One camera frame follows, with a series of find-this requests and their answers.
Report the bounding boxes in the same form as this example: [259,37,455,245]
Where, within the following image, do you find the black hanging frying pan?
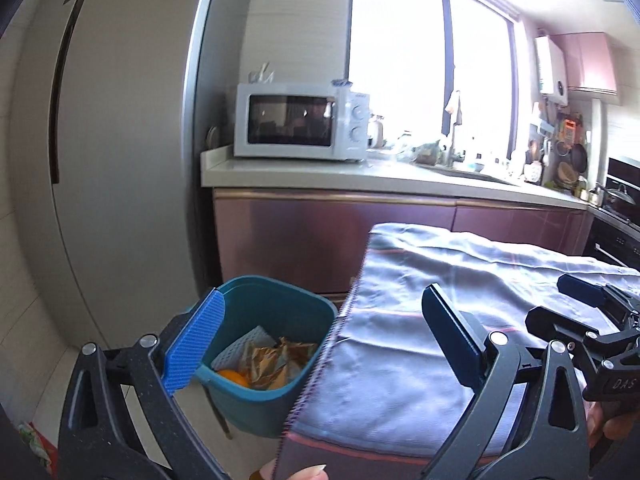
[570,143,588,174]

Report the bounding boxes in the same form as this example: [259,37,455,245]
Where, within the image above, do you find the white microwave oven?
[233,81,370,162]

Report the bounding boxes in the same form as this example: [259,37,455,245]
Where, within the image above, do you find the white wall water heater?
[535,36,568,106]

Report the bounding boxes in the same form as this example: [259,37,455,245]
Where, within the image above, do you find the orange peel piece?
[217,368,250,388]

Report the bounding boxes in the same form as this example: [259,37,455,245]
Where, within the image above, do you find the grey checked tablecloth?
[274,221,640,480]

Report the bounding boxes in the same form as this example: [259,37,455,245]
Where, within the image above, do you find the black stove and hood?
[582,156,640,270]

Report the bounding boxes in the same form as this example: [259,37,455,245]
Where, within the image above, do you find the right hand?
[586,402,640,448]

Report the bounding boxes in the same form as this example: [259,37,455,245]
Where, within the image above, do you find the pink wall cabinet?
[551,32,617,100]

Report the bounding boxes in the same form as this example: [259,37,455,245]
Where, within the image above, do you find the silver refrigerator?
[9,0,210,347]

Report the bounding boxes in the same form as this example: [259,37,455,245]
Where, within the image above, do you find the purple kitchen base cabinets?
[213,188,592,296]

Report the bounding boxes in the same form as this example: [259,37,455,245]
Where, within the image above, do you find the left hand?
[255,460,329,480]

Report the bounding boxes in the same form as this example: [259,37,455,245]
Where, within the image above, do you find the teal plastic trash bin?
[195,276,337,439]

